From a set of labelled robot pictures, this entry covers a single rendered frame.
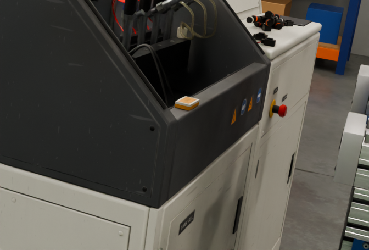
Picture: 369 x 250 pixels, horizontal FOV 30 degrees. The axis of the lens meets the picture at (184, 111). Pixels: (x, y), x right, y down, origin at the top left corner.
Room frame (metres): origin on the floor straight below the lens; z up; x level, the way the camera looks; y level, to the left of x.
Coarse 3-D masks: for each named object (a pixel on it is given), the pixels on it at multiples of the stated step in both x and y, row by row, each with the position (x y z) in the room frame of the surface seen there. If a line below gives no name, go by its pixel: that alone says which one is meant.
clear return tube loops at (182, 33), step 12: (192, 12) 1.61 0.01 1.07; (204, 12) 1.68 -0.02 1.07; (216, 12) 1.74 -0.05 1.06; (180, 24) 1.75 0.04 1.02; (192, 24) 1.61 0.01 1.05; (204, 24) 1.68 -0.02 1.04; (216, 24) 1.75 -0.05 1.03; (180, 36) 1.77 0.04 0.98; (192, 36) 1.61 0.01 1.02; (204, 36) 1.69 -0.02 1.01
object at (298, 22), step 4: (280, 16) 2.43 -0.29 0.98; (284, 16) 2.45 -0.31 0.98; (292, 20) 2.38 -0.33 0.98; (296, 20) 2.39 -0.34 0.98; (300, 20) 2.41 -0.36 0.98; (304, 20) 2.42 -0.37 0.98; (308, 20) 2.43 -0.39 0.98; (296, 24) 2.30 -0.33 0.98; (300, 24) 2.31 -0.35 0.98; (304, 24) 2.32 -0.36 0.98
